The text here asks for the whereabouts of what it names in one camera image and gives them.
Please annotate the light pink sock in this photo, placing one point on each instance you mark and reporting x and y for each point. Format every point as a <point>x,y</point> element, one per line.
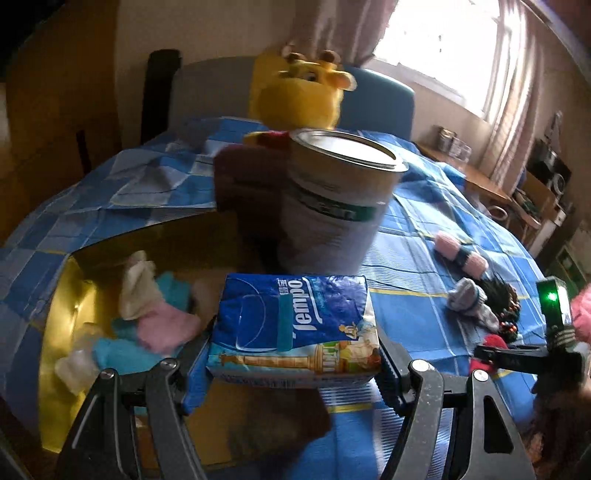
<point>168,330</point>

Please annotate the clear storage box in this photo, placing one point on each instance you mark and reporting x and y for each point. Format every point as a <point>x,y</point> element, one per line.
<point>463,148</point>

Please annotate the black monitor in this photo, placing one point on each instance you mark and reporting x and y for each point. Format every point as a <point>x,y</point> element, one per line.
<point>545,159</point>

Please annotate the blue tissue pack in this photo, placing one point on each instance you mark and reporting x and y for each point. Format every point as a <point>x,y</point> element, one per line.
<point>295,323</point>

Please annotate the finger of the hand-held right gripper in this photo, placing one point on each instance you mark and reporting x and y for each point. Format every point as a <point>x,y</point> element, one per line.
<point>517,356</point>

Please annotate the yellow plush bear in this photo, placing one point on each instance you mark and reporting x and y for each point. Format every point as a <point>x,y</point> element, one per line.
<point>300,97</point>

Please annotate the pink patterned curtain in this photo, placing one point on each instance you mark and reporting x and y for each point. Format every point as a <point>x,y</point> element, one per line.
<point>517,92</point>
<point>341,27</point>

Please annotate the person's right hand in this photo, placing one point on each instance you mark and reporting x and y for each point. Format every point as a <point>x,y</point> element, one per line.
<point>582,314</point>

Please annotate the wooden wardrobe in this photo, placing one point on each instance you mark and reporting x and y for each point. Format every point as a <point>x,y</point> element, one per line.
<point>46,115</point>

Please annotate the pink fuzzy sock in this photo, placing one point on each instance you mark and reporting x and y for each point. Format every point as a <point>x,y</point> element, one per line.
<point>461,254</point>

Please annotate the small white fan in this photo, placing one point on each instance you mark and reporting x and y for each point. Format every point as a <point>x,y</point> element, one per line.
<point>561,183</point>

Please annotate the pile of pastel socks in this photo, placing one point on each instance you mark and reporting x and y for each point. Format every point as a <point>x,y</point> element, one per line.
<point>120,357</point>

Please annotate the large window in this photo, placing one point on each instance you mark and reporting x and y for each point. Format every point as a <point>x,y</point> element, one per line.
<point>438,50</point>

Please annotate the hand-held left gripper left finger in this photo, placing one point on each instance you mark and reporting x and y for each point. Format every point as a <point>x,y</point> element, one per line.
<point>194,392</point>

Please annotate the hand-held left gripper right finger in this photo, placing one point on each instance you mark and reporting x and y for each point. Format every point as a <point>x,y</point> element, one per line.
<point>388,369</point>

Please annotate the cardboard box with yellow lining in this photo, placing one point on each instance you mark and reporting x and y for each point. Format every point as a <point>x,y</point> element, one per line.
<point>64,295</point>

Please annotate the red sock with white trim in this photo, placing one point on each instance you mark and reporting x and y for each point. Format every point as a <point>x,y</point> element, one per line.
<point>496,340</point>

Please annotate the grey striped knitted sock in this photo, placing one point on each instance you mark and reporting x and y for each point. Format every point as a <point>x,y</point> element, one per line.
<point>471,302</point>

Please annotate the black beaded hair accessory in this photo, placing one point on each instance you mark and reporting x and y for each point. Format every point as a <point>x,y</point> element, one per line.
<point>503,300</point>

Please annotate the large metal can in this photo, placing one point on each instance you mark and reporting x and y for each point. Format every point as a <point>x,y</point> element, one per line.
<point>332,207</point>

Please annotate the dark upright panel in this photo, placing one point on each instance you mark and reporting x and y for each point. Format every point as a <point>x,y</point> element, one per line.
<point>159,97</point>

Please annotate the small patterned box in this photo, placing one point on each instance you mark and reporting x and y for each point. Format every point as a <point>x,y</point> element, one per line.
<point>446,141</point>

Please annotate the beige sock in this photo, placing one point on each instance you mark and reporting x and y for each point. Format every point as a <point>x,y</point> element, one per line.
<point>136,286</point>

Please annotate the wooden desk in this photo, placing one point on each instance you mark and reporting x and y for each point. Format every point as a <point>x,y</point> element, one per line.
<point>471,177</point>

